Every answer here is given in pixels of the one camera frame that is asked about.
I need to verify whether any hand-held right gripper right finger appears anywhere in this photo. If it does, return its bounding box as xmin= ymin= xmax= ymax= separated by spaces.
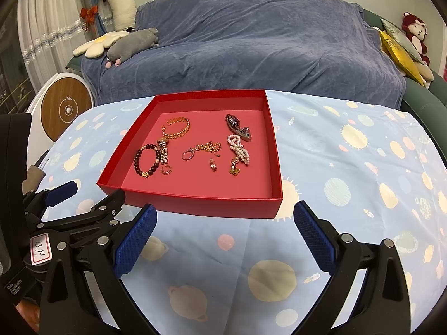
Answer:
xmin=293 ymin=200 xmax=412 ymax=335

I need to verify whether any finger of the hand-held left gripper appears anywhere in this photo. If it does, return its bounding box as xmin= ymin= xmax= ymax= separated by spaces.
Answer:
xmin=41 ymin=188 xmax=127 ymax=242
xmin=23 ymin=180 xmax=78 ymax=217

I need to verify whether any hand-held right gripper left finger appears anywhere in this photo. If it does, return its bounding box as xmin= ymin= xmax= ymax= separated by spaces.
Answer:
xmin=39 ymin=203 xmax=158 ymax=335

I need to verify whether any dark bead bracelet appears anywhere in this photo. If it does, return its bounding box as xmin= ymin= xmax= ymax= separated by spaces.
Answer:
xmin=134 ymin=144 xmax=162 ymax=178

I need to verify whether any red box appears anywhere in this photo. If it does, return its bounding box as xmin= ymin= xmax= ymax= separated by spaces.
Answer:
xmin=97 ymin=90 xmax=283 ymax=219

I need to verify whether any gold watch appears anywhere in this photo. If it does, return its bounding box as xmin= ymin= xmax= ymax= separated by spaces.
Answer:
xmin=154 ymin=139 xmax=170 ymax=165

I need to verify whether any pearl bracelet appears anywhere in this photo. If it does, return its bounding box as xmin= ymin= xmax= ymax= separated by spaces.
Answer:
xmin=226 ymin=133 xmax=252 ymax=177

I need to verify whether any gold chain with ring clasp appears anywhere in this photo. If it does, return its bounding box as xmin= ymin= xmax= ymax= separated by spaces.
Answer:
xmin=181 ymin=141 xmax=223 ymax=162

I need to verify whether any white exercise machine wooden disc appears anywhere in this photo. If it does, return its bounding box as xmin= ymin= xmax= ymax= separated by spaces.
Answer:
xmin=26 ymin=71 xmax=95 ymax=157

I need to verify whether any flower-shaped cushion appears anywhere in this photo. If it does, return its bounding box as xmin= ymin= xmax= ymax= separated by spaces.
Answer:
xmin=72 ymin=31 xmax=130 ymax=59

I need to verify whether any white sheer curtain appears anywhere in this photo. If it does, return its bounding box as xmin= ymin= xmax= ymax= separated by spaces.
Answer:
xmin=16 ymin=0 xmax=93 ymax=88

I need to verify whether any dark red hair clip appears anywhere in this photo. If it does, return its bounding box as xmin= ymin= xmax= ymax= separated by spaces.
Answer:
xmin=224 ymin=113 xmax=253 ymax=143

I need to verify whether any red curtain bow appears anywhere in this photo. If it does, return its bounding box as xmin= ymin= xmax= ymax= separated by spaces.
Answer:
xmin=80 ymin=5 xmax=98 ymax=23

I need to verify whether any grey plush toy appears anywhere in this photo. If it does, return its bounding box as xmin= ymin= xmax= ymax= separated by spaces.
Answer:
xmin=106 ymin=28 xmax=159 ymax=68

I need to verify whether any green sofa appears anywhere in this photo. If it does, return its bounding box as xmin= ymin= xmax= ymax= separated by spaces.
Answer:
xmin=66 ymin=7 xmax=447 ymax=119

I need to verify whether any white cow plush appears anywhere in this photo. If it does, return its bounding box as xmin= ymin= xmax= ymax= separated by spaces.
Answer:
xmin=99 ymin=0 xmax=137 ymax=33

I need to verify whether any beige cushion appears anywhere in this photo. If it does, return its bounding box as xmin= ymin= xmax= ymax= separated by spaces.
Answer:
xmin=412 ymin=61 xmax=435 ymax=89

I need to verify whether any gold cushion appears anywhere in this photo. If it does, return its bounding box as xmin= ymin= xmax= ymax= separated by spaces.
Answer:
xmin=379 ymin=30 xmax=432 ymax=86

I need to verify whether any blue blanket covered sofa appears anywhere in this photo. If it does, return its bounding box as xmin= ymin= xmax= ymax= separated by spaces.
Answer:
xmin=81 ymin=0 xmax=407 ymax=109

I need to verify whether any silver cushion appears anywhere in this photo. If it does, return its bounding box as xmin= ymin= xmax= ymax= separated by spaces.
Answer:
xmin=381 ymin=17 xmax=425 ymax=63

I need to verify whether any red monkey plush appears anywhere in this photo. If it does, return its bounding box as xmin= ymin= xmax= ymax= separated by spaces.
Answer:
xmin=401 ymin=12 xmax=431 ymax=66

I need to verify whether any gold chain-link bracelet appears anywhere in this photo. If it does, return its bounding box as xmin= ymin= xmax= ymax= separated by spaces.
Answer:
xmin=161 ymin=118 xmax=191 ymax=140

